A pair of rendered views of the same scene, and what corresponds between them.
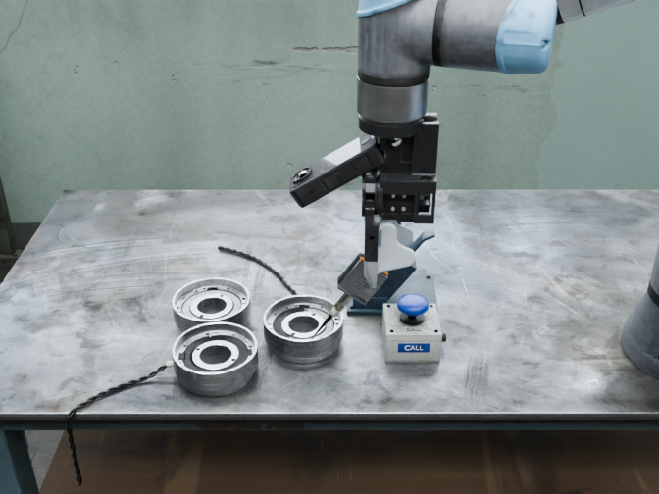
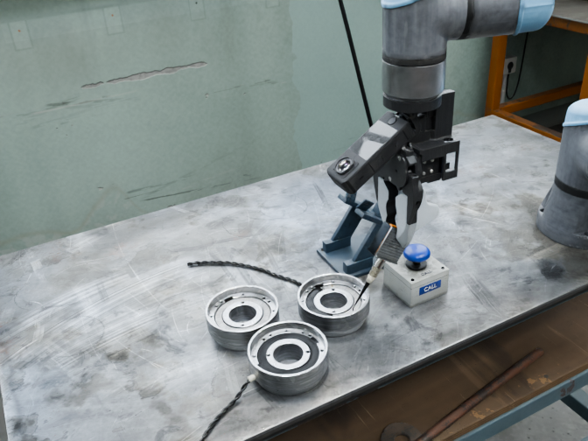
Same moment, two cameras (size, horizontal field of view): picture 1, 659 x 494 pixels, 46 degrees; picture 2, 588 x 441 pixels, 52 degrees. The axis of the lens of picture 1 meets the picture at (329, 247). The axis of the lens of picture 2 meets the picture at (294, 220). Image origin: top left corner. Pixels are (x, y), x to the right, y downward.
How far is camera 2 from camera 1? 44 cm
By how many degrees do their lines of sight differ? 22
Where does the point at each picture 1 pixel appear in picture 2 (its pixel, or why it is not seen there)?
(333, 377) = (384, 335)
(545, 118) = (292, 100)
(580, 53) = (306, 45)
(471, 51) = (498, 19)
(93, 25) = not seen: outside the picture
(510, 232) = not seen: hidden behind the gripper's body
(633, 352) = (563, 236)
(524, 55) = (539, 14)
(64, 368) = (144, 424)
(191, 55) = not seen: outside the picture
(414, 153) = (437, 121)
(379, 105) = (420, 83)
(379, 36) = (420, 21)
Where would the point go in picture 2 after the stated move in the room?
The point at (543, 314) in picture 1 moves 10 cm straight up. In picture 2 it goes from (478, 231) to (483, 180)
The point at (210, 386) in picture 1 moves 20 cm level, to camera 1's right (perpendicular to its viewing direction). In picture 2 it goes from (307, 382) to (435, 326)
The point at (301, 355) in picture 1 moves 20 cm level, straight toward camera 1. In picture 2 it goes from (352, 326) to (452, 422)
